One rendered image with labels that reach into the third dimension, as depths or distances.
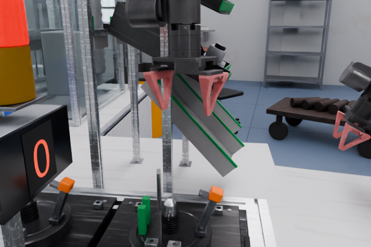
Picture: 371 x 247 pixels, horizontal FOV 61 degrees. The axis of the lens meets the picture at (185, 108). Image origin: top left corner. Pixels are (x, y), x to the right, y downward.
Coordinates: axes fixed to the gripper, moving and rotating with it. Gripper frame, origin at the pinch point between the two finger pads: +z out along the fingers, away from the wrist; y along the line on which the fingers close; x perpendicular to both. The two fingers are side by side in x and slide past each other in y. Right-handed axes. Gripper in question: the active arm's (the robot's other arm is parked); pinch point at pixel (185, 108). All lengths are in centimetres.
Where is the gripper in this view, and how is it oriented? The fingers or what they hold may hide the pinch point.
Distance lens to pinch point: 57.3
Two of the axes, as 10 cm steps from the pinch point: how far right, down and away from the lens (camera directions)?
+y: 8.2, 1.1, -5.6
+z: 0.2, 9.8, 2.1
